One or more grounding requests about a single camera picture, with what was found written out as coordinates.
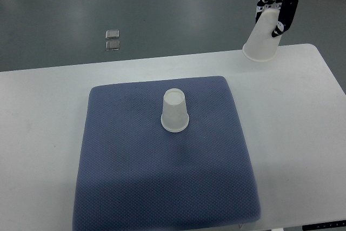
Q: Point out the white paper cup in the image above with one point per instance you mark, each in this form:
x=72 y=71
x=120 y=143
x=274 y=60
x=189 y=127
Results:
x=174 y=116
x=261 y=46

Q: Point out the white paper cup on mat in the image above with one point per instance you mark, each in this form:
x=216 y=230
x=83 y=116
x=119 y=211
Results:
x=174 y=116

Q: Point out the lower metal floor plate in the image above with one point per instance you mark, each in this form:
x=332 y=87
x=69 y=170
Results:
x=112 y=45

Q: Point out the metal floor plate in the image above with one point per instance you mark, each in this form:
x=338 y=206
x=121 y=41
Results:
x=112 y=45
x=112 y=34

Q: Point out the upper metal floor plate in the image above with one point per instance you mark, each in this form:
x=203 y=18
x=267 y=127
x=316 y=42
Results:
x=112 y=34

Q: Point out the blue mesh fabric mat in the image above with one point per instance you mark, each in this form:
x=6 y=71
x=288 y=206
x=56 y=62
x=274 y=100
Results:
x=135 y=175

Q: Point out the black table control panel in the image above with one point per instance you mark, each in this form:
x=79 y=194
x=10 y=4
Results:
x=326 y=225

